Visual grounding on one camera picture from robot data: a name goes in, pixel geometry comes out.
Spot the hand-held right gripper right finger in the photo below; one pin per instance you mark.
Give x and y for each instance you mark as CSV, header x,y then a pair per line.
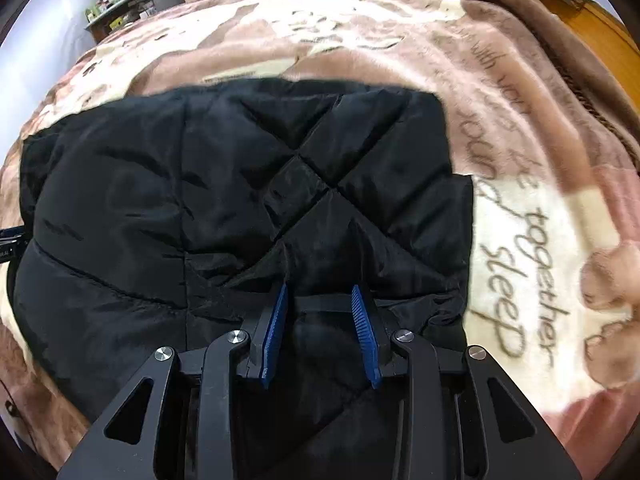
x,y
365,341

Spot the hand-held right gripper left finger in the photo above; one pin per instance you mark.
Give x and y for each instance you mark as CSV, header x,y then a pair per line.
x,y
274,337

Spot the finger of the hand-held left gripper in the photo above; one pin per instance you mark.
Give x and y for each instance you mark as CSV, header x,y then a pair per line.
x,y
9,246

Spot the black puffer jacket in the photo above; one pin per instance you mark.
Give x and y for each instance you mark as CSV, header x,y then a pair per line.
x,y
150,200

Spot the brown printed blanket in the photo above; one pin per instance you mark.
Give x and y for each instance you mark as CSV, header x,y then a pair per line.
x,y
525,185

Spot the cluttered grey desk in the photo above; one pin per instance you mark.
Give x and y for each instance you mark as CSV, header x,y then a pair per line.
x,y
125,7

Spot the wooden headboard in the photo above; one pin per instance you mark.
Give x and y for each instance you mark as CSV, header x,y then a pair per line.
x,y
597,32

